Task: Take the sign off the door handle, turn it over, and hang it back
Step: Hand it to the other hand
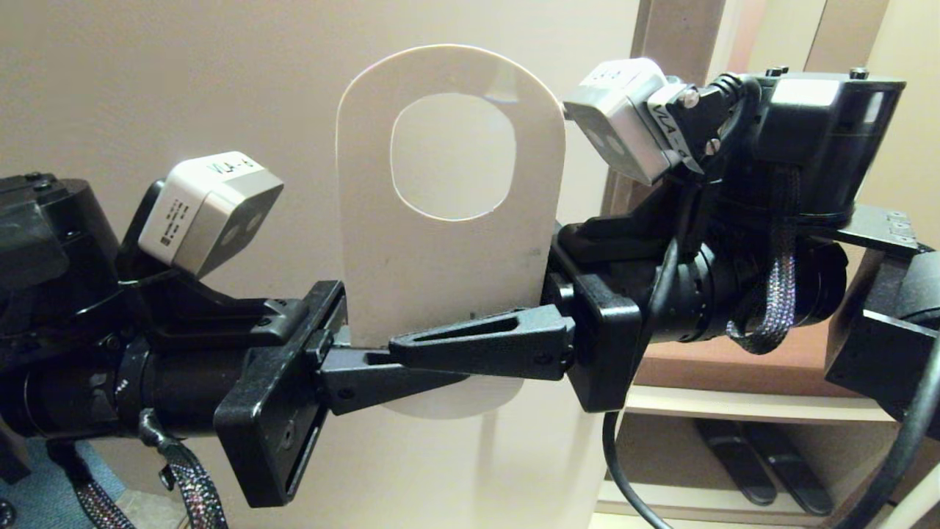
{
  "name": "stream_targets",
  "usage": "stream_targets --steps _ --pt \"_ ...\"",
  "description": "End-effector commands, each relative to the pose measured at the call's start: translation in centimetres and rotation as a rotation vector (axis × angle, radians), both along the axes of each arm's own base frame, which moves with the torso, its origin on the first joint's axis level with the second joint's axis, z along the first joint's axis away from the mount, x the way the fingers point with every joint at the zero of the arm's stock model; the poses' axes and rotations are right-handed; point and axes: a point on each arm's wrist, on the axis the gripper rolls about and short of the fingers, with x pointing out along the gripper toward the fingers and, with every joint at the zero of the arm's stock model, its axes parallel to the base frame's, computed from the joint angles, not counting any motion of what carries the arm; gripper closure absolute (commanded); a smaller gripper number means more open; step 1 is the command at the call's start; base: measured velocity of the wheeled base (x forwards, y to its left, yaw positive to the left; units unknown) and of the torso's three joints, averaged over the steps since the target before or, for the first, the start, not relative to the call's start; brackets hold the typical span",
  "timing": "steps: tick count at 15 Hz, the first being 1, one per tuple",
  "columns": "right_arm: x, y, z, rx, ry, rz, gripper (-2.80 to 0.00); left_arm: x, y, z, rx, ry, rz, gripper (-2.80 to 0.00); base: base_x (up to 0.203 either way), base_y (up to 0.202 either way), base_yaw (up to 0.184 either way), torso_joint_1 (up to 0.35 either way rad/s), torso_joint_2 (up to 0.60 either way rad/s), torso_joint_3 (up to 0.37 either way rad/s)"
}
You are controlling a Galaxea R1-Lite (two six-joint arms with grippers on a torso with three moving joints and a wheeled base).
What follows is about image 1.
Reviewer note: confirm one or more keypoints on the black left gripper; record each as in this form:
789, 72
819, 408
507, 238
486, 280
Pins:
264, 411

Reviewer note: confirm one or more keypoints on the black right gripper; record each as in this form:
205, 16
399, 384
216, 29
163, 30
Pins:
609, 330

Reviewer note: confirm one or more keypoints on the blue do-not-disturb door sign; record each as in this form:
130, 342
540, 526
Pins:
440, 279

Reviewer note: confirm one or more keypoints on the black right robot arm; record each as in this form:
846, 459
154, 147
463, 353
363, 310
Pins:
830, 125

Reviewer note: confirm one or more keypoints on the beige room door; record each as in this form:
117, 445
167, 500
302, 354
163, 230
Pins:
183, 73

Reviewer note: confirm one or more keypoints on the brown leather seat cushion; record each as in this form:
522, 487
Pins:
698, 367

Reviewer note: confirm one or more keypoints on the white bench shelf board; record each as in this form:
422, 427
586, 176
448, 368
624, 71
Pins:
734, 408

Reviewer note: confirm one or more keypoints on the white low shelf board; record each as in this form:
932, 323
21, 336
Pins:
698, 508

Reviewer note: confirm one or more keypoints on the dark slipper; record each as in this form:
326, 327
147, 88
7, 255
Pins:
797, 474
738, 463

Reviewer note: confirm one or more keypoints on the white slanted bar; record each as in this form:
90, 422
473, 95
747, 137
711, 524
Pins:
925, 514

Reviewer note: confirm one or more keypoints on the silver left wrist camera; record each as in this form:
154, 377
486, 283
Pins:
198, 213

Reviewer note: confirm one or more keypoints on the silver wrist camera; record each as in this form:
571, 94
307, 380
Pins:
198, 213
617, 121

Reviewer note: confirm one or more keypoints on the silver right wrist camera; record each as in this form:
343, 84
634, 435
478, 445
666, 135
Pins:
617, 121

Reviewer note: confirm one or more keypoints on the taupe framed wall mirror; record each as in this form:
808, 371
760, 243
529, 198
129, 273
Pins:
844, 29

